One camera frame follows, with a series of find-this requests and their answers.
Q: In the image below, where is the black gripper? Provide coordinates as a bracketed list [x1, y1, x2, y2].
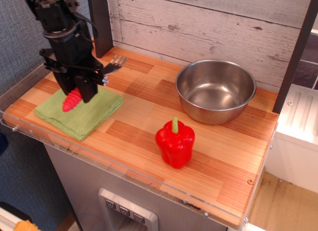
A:
[40, 33, 101, 103]

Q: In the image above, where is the red handled metal fork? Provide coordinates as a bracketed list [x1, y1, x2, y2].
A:
[62, 55, 127, 112]

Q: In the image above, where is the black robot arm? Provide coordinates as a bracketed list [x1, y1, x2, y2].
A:
[25, 0, 107, 103]

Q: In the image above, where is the green folded cloth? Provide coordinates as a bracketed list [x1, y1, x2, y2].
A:
[35, 87, 124, 141]

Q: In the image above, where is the clear acrylic edge guard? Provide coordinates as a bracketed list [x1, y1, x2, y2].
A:
[2, 112, 250, 231]

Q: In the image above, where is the grey toy kitchen cabinet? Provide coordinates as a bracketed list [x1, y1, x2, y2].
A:
[45, 145, 228, 231]

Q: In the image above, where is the red toy bell pepper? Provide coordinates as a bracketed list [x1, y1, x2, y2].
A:
[155, 117, 195, 169]

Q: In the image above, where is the silver dispenser panel with buttons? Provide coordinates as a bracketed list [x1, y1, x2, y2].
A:
[98, 188, 159, 231]

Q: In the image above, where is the stainless steel bowl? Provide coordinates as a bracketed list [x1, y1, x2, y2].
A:
[175, 59, 256, 125]

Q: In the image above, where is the orange object bottom left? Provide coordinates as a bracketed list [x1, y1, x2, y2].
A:
[13, 220, 40, 231]

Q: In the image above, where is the white toy sink unit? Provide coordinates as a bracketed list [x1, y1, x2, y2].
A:
[264, 29, 318, 194]

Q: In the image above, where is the black cable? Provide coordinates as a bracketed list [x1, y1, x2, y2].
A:
[74, 11, 99, 43]

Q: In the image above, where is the dark left frame post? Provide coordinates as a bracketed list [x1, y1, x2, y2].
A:
[87, 0, 113, 58]

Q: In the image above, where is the dark frame post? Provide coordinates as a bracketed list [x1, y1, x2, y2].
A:
[272, 0, 318, 114]
[87, 0, 113, 58]

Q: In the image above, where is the dark right frame post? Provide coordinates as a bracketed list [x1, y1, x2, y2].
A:
[272, 0, 318, 114]

